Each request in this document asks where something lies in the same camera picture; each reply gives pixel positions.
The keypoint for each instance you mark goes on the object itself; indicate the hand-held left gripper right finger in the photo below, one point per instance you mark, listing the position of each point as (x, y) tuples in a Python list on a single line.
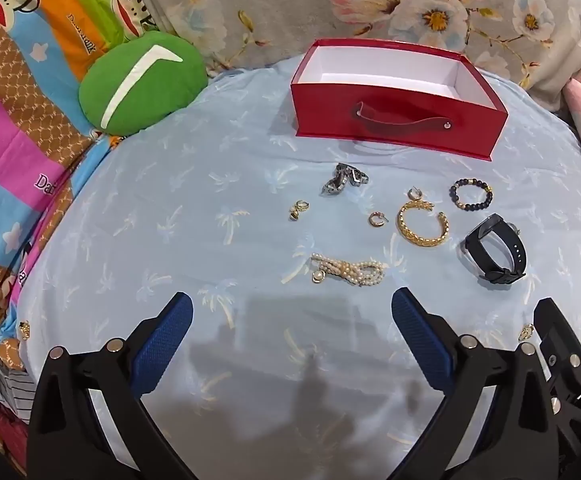
[(420, 340)]

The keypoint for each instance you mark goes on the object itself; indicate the black smartwatch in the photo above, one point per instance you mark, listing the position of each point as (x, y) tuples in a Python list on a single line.
[(490, 260)]

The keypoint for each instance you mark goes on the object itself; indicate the red cardboard box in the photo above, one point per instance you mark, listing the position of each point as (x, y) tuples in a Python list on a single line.
[(400, 122)]

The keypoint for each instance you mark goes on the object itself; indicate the gold hoop earring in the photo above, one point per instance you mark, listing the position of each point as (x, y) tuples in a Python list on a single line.
[(413, 193), (376, 220)]

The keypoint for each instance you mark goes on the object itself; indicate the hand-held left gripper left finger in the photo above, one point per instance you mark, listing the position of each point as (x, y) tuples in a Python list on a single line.
[(165, 340)]

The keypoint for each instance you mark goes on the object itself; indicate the gold stud earring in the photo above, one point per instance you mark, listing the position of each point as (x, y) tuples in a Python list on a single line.
[(526, 332), (24, 330)]

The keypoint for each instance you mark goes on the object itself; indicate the grey floral blanket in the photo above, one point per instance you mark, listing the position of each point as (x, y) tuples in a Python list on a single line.
[(270, 5)]

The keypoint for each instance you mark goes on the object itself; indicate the green round cushion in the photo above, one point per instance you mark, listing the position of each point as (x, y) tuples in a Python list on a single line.
[(140, 82)]

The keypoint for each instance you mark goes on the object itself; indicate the cartoon monkey printed blanket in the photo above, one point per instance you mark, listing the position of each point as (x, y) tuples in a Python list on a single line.
[(20, 135)]

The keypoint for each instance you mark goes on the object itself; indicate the striped cloth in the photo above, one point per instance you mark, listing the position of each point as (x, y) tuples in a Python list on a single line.
[(13, 392)]

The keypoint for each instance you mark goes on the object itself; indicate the light blue palm-print cloth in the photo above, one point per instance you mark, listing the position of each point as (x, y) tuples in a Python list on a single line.
[(170, 185)]

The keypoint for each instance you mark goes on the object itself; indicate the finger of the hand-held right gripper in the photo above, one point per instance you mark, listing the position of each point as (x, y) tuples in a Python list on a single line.
[(560, 335)]

